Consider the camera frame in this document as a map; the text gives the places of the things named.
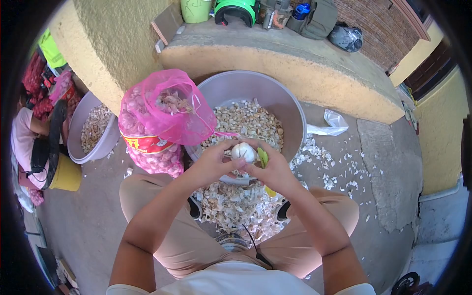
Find person's right hand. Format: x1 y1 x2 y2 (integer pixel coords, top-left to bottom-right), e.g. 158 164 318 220
240 138 301 197

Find person's left hand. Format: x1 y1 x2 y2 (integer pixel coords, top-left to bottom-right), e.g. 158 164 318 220
186 139 247 189

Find person's right index finger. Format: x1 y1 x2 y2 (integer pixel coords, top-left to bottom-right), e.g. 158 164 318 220
240 138 269 151

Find person's left thumb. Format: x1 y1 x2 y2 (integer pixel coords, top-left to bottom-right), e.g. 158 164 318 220
218 157 247 175

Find person's right thumb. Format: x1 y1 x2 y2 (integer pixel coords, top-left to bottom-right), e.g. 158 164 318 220
243 163 267 180

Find person's left index finger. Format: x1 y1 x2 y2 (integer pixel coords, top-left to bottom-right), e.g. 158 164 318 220
213 139 242 151

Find white garlic bulb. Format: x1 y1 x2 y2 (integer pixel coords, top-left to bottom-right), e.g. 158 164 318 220
231 142 257 164

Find green yellow small knife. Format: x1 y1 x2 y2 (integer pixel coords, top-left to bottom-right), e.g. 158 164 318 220
257 147 277 198

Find pile of peeled garlic cloves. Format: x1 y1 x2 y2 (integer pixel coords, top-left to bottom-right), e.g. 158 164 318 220
200 98 285 157

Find pile of garlic skins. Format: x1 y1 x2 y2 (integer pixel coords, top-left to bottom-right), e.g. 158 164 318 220
192 180 293 245

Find large grey basin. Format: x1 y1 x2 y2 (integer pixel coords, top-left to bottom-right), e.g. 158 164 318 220
184 70 308 186

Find scattered garlic skins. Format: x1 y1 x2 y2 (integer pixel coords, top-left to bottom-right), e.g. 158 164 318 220
290 133 374 223

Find pink net sack of garlic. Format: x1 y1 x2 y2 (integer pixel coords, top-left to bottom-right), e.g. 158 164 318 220
118 69 239 179

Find round grey stool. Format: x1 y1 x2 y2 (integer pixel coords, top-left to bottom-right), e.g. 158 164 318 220
215 232 250 253

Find clear plastic bag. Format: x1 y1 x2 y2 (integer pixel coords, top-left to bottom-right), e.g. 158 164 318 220
306 108 349 136

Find person's legs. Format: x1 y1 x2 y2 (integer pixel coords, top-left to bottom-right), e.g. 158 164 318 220
119 173 360 280

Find person's body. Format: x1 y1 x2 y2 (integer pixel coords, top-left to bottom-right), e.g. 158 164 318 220
106 236 377 295

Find wooden board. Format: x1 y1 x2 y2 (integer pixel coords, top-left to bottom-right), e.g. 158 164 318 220
150 3 184 47

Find small grey basin with cloves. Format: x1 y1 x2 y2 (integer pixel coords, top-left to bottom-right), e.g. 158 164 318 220
67 91 121 165

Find green black helmet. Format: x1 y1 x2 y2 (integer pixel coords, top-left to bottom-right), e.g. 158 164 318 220
213 0 260 29

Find green plastic bucket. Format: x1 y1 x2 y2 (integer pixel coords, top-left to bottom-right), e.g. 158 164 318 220
179 0 213 24

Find olive fabric bag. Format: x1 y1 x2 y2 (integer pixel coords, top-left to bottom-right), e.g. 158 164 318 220
286 0 338 41

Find grey helmet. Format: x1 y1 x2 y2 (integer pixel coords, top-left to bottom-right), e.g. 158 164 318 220
328 22 364 53

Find blue bottle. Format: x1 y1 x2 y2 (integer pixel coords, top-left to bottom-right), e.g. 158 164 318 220
292 3 311 21

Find yellow bucket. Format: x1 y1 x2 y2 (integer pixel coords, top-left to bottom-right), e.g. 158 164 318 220
48 153 83 192

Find dark wooden door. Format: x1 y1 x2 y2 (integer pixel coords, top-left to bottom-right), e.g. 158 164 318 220
403 37 455 101

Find black wheel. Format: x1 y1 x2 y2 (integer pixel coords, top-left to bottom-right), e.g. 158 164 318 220
390 272 421 295

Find stack of red net sacks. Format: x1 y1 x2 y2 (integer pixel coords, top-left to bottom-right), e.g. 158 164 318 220
21 51 82 123

